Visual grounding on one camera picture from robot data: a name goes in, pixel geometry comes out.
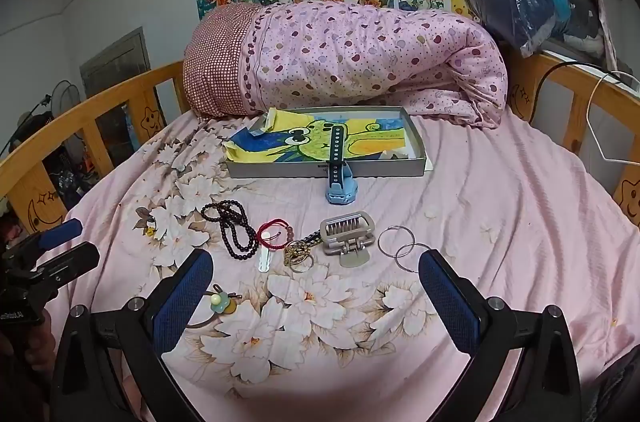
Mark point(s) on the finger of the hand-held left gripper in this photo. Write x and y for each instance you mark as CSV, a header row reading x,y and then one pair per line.
x,y
70,262
60,233

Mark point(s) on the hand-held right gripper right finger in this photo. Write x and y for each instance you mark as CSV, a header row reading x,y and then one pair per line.
x,y
447,297

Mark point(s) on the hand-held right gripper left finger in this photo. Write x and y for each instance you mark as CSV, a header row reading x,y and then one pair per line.
x,y
182,297

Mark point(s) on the grey hair claw clip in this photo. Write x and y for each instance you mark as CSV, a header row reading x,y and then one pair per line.
x,y
345,232

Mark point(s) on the blue kids watch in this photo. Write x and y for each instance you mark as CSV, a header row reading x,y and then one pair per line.
x,y
340,192

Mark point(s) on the grey shallow tray box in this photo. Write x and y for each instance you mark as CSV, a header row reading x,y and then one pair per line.
x,y
300,169

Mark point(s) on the person's left hand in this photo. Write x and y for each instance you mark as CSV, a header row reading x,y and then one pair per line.
x,y
30,344

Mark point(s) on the pink floral bed sheet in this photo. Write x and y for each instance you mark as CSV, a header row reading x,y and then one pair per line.
x,y
500,227

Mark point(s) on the white snap hair clip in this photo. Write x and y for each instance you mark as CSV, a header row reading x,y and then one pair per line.
x,y
265,259

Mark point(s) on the standing fan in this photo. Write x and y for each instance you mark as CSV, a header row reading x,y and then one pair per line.
x,y
65,95

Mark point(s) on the grey door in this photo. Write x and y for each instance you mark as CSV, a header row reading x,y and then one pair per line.
x,y
115,62

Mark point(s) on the frog drawing paper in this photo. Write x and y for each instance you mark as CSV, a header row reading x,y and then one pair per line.
x,y
300,137

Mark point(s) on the dark cloth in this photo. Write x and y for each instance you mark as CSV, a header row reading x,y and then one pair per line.
x,y
625,397

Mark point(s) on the white clothes hanger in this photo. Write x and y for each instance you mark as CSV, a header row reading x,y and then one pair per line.
x,y
599,95

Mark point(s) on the pink dotted rolled quilt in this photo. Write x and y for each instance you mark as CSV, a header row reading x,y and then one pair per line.
x,y
350,52

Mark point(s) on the wooden bed frame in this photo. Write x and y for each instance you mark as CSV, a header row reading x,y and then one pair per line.
x,y
100,95

